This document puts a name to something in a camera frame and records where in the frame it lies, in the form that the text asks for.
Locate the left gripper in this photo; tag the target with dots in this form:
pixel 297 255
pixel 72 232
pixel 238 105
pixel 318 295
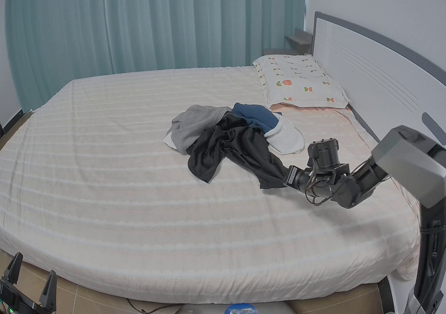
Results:
pixel 17 300

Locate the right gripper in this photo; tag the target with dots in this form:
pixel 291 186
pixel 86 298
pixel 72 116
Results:
pixel 299 180

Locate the white printed pillow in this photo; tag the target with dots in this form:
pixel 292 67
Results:
pixel 299 79

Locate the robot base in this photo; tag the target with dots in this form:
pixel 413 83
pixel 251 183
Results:
pixel 240 309

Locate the blue-green curtain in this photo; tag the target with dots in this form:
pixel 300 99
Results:
pixel 59 27
pixel 209 9

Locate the bed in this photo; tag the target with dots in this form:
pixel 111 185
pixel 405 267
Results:
pixel 104 166

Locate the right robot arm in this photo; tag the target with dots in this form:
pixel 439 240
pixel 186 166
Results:
pixel 407 162

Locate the black T-shirt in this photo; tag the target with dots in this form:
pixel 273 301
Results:
pixel 216 149

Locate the grey bedside table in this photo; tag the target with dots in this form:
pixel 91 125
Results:
pixel 299 39

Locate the pile of clothes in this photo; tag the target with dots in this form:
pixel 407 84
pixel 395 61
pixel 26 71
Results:
pixel 195 124

